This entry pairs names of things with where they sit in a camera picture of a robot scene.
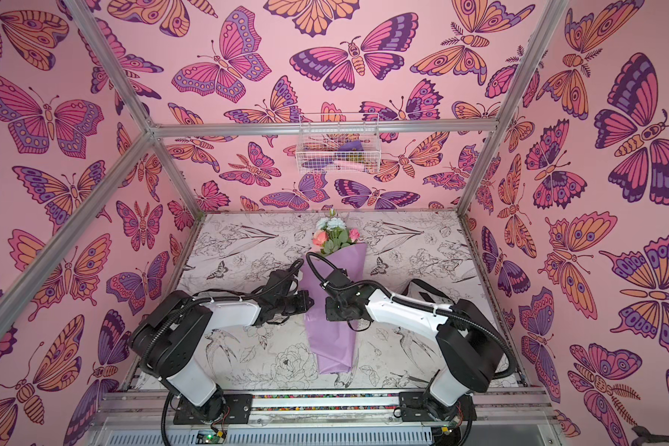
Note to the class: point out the white fake flower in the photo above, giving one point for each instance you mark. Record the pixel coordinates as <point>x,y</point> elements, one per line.
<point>330,222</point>

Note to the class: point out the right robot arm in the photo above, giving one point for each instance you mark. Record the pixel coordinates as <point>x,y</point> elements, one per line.
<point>474,352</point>

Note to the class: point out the purple pink wrapping paper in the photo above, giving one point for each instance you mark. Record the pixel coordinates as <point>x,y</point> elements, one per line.
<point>331,339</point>

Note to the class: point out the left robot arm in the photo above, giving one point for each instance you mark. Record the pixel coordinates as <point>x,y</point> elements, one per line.
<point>167,340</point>

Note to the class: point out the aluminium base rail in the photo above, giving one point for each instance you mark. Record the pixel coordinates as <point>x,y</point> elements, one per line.
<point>507,416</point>

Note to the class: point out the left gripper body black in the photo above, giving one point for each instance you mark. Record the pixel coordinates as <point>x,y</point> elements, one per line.
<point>293,304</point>

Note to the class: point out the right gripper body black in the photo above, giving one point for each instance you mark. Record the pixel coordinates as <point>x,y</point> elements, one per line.
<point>331,307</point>

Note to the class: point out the small pink fake rose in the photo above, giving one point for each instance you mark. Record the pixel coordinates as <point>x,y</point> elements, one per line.
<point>354,236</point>

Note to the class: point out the orange pink fake rose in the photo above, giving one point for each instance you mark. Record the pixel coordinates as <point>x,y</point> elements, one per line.
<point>320,238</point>

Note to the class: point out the aluminium frame structure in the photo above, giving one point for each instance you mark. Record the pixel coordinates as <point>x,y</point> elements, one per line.
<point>85,84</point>

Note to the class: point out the black printed ribbon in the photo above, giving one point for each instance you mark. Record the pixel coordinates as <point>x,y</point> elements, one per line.
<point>421,290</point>

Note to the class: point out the white wire basket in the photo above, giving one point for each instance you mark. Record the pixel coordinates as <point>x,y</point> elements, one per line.
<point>339,142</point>

